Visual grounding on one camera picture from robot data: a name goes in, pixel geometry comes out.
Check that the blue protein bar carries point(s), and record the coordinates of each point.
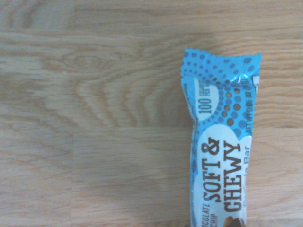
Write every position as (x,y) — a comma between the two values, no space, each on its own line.
(220,146)

